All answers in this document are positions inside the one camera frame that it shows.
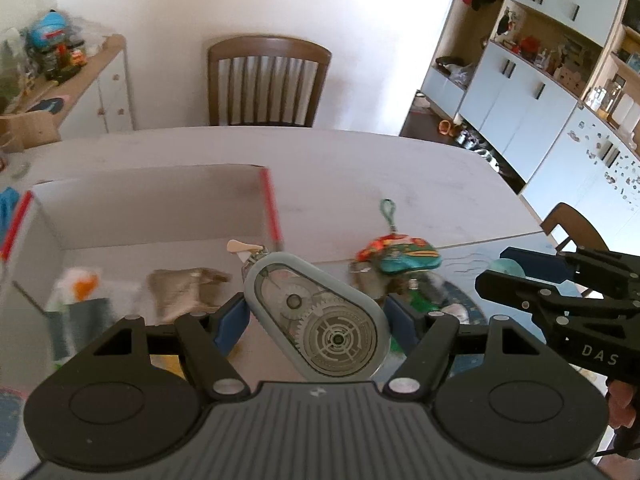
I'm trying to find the small beige clip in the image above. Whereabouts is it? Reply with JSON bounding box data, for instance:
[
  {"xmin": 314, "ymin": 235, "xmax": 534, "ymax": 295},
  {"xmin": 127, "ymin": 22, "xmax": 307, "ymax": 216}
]
[{"xmin": 226, "ymin": 239, "xmax": 266, "ymax": 263}]

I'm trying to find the white printed plastic packet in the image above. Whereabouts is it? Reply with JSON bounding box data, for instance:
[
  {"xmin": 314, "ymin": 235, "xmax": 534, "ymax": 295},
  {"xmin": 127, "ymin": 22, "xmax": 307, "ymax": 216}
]
[{"xmin": 45, "ymin": 266, "xmax": 146, "ymax": 361}]

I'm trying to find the red cardboard box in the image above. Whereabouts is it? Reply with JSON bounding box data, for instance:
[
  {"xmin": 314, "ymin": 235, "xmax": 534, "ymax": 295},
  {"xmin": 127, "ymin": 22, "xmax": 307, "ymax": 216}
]
[{"xmin": 0, "ymin": 162, "xmax": 287, "ymax": 391}]

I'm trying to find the person's right hand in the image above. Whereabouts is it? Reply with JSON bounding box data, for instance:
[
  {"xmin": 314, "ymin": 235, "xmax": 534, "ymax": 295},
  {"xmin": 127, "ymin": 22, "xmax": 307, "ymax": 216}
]
[{"xmin": 606, "ymin": 379, "xmax": 640, "ymax": 432}]

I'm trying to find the fish-shaped colourful pouch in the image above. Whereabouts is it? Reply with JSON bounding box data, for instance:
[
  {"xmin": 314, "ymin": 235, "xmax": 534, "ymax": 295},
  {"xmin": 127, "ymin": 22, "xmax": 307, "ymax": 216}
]
[{"xmin": 354, "ymin": 199, "xmax": 443, "ymax": 276}]

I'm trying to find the pale blue wall cabinet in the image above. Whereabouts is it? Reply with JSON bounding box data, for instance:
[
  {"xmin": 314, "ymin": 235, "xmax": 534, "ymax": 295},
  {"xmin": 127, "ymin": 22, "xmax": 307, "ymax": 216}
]
[{"xmin": 420, "ymin": 0, "xmax": 640, "ymax": 241}]

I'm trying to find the tall glass jar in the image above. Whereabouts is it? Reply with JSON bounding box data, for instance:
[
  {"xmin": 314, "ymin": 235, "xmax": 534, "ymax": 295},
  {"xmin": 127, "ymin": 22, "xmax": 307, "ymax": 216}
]
[{"xmin": 595, "ymin": 85, "xmax": 621, "ymax": 113}]

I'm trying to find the light blue round case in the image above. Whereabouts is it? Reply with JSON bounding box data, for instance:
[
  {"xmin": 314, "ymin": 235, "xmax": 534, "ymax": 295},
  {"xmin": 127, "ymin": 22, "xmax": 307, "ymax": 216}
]
[{"xmin": 492, "ymin": 257, "xmax": 527, "ymax": 278}]

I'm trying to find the blue globe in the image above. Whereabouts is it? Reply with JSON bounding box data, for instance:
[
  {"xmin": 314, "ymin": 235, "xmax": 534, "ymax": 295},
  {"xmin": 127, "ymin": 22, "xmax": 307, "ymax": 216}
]
[{"xmin": 29, "ymin": 11, "xmax": 71, "ymax": 51}]

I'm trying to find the white plastic canister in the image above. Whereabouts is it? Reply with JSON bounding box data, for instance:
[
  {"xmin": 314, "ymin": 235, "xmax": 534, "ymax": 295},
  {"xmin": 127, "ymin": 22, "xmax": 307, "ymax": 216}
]
[{"xmin": 612, "ymin": 97, "xmax": 636, "ymax": 126}]

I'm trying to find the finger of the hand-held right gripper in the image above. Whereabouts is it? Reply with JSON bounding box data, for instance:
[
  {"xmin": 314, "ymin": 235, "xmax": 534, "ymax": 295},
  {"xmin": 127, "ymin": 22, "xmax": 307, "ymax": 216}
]
[
  {"xmin": 501, "ymin": 246, "xmax": 640, "ymax": 297},
  {"xmin": 475, "ymin": 270, "xmax": 640, "ymax": 328}
]

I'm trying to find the brown plush toy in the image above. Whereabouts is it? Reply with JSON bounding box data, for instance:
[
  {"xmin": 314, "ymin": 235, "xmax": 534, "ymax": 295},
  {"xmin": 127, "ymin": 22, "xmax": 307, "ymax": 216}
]
[{"xmin": 148, "ymin": 267, "xmax": 234, "ymax": 324}]

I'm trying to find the wooden dining chair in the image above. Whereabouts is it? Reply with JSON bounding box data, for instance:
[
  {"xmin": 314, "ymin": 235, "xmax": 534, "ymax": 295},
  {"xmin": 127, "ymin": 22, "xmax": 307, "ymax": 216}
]
[
  {"xmin": 540, "ymin": 202, "xmax": 611, "ymax": 253},
  {"xmin": 207, "ymin": 35, "xmax": 332, "ymax": 127}
]

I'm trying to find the dark glass jar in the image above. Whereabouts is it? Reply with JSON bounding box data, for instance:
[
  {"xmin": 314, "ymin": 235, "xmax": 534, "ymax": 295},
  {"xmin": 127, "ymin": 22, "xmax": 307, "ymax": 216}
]
[{"xmin": 40, "ymin": 47, "xmax": 63, "ymax": 78}]

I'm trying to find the blue cloth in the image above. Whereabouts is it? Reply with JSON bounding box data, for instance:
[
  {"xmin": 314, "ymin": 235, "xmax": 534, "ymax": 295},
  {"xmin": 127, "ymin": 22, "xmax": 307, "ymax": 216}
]
[{"xmin": 0, "ymin": 187, "xmax": 21, "ymax": 241}]

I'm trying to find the brown cardboard carton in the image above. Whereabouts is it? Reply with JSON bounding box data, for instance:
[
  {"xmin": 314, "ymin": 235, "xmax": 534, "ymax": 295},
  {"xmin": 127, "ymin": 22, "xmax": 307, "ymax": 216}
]
[{"xmin": 557, "ymin": 67, "xmax": 586, "ymax": 98}]

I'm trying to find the clear plastic bag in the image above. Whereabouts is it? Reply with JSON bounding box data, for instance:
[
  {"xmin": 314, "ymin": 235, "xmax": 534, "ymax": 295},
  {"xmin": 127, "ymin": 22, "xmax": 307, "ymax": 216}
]
[{"xmin": 70, "ymin": 17, "xmax": 108, "ymax": 56}]

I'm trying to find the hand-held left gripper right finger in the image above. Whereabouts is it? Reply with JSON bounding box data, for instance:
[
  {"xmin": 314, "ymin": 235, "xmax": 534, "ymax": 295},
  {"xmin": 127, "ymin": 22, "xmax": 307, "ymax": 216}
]
[{"xmin": 382, "ymin": 292, "xmax": 566, "ymax": 403}]

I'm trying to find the grey gear mechanism toy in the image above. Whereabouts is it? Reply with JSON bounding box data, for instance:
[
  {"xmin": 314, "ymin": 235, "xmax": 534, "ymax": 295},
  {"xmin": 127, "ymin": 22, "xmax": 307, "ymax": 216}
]
[{"xmin": 243, "ymin": 251, "xmax": 390, "ymax": 381}]

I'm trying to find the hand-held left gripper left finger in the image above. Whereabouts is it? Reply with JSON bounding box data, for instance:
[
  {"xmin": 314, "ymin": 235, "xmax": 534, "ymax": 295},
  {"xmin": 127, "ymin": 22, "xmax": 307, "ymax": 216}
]
[{"xmin": 60, "ymin": 294, "xmax": 252, "ymax": 402}]

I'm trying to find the white wooden sideboard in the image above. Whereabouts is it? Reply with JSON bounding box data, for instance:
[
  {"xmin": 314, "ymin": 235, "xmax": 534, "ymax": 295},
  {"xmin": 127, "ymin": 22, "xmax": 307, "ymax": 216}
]
[{"xmin": 0, "ymin": 35, "xmax": 136, "ymax": 153}]

